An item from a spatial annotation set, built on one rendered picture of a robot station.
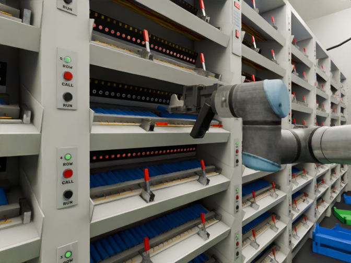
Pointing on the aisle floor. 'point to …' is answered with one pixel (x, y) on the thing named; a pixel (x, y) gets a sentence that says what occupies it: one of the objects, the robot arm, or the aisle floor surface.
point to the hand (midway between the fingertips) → (170, 111)
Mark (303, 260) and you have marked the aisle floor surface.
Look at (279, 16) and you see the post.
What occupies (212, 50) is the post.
